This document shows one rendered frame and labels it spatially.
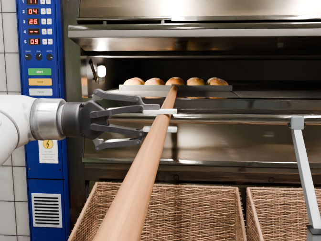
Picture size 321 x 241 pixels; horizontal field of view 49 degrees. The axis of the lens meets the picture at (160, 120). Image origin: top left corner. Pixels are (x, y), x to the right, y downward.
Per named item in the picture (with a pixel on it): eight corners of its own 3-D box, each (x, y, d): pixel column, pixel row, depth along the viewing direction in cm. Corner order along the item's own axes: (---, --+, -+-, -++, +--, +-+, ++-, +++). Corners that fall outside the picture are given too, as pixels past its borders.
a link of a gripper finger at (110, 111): (95, 116, 77) (93, 110, 77) (145, 108, 76) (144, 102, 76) (90, 119, 73) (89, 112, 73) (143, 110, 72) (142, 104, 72)
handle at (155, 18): (75, 33, 122) (77, 34, 123) (171, 32, 119) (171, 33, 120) (76, 16, 122) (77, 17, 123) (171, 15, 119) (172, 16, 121)
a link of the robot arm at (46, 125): (48, 136, 81) (73, 136, 81) (31, 144, 72) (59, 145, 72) (46, 96, 80) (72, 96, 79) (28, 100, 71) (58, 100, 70)
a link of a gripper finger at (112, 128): (90, 123, 73) (89, 129, 73) (143, 132, 73) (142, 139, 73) (95, 120, 77) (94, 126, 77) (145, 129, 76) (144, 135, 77)
